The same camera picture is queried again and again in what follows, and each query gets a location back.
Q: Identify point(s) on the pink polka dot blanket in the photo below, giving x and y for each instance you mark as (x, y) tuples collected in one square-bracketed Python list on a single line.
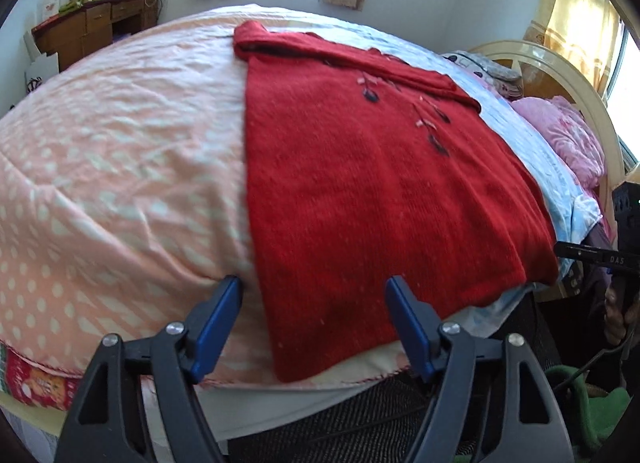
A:
[(125, 183)]

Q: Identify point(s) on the red patterned bed sheet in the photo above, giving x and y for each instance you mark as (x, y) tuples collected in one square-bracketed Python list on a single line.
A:
[(35, 380)]

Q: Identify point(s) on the window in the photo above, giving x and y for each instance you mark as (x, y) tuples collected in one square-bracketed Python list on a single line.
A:
[(627, 93)]

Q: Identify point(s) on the white cardboard box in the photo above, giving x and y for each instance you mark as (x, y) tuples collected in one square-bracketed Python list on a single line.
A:
[(41, 68)]

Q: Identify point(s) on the person's right hand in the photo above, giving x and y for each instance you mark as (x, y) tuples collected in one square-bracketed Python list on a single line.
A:
[(620, 315)]

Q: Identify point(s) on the green cloth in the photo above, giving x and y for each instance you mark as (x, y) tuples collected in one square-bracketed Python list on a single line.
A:
[(595, 408)]

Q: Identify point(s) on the cream bed headboard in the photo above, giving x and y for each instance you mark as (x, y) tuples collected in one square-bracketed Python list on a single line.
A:
[(575, 78)]

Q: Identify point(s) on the wooden desk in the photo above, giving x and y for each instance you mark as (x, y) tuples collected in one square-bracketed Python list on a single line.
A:
[(95, 25)]

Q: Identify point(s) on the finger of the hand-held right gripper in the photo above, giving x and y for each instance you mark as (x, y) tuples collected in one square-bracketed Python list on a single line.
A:
[(595, 258)]

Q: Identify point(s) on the dark knit clothing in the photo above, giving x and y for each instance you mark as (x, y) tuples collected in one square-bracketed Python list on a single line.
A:
[(360, 418)]

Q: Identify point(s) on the light blue bed sheet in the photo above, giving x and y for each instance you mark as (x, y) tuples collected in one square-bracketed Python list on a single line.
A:
[(545, 168)]

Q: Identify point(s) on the yellow curtain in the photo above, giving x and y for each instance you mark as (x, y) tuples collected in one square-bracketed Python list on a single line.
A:
[(575, 18)]

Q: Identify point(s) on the grey patterned pillow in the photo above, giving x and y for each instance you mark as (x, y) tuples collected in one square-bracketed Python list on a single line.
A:
[(492, 70)]

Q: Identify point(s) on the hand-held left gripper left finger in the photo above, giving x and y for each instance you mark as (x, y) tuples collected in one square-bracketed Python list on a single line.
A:
[(216, 323)]

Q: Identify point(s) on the red knit sweater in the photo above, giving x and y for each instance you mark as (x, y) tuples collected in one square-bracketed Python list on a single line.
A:
[(380, 203)]

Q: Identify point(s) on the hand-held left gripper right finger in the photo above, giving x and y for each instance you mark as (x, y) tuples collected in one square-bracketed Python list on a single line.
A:
[(407, 325)]

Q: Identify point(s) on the white paper bag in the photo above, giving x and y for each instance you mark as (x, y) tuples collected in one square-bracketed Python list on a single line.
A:
[(49, 4)]

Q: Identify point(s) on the pink quilted pillow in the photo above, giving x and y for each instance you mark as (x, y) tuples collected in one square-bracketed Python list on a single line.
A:
[(570, 135)]

